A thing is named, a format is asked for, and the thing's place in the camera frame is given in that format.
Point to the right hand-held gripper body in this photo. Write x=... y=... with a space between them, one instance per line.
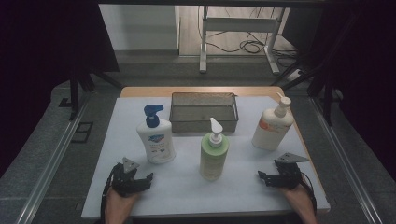
x=288 y=177

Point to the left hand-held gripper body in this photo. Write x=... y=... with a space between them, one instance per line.
x=124 y=182

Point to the white bottle with blue pump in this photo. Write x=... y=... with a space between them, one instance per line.
x=157 y=143

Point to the cream bottle with orange label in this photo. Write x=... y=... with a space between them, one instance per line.
x=271 y=130

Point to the green bottle with white pump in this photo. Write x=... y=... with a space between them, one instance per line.
x=214 y=158

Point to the grey metal mesh basket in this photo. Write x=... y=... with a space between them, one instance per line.
x=193 y=113

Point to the person's right hand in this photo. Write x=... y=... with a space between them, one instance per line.
x=294 y=196

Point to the person's left hand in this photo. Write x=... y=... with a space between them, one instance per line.
x=120 y=202

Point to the white table mat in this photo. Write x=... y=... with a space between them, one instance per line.
x=186 y=193

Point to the black metal stand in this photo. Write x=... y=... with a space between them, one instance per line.
x=74 y=93
x=325 y=87

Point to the white power strip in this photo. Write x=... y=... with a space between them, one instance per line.
x=294 y=75

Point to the dark curtain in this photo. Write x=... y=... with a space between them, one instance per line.
x=40 y=56
x=367 y=77

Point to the white cabinet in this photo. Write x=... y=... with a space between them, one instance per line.
x=140 y=28

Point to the aluminium rail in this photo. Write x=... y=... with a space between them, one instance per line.
x=49 y=168
x=345 y=161

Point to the white metal desk frame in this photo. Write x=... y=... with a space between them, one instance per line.
x=239 y=24

